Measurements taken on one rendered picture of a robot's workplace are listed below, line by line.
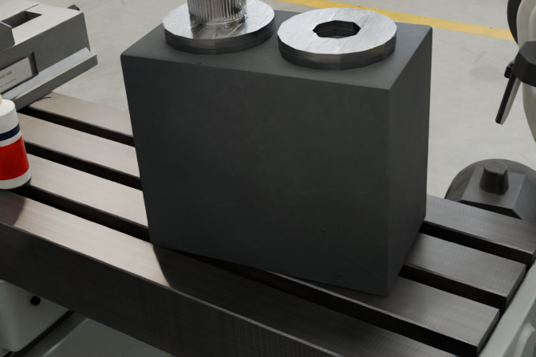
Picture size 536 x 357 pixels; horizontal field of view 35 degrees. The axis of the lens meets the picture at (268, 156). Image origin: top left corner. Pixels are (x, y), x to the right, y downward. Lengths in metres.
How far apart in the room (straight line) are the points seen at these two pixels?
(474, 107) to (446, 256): 2.24
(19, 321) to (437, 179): 1.79
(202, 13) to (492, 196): 0.82
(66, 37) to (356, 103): 0.58
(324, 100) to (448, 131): 2.21
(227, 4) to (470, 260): 0.29
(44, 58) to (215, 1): 0.46
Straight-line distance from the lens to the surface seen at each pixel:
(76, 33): 1.12
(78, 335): 1.06
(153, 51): 0.67
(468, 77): 3.18
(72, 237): 0.80
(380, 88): 0.59
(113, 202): 0.84
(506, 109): 0.88
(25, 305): 0.95
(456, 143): 2.75
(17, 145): 0.88
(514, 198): 1.40
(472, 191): 1.40
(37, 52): 1.08
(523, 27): 1.00
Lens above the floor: 1.38
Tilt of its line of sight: 31 degrees down
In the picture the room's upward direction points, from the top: 4 degrees counter-clockwise
